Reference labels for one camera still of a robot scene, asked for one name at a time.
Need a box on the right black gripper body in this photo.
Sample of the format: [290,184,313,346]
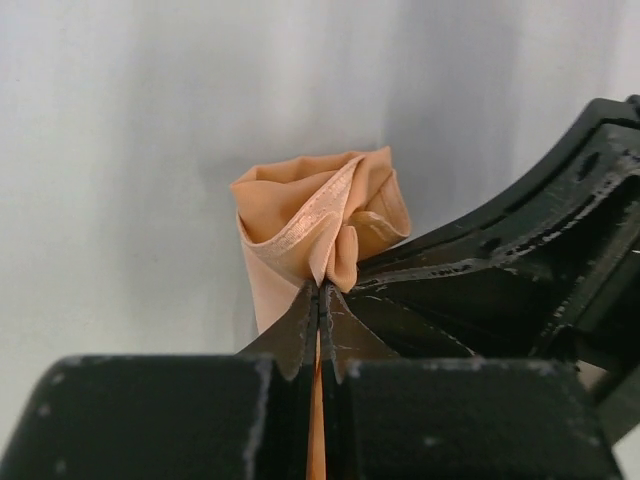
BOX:
[575,245,639,444]

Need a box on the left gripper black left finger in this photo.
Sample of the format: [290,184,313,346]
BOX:
[237,282,319,479]

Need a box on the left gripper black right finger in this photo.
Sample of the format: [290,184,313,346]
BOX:
[319,283,399,479]

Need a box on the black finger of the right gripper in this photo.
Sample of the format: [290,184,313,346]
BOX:
[346,97,639,357]

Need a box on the orange cloth napkin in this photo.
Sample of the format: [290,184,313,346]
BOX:
[231,146,411,479]

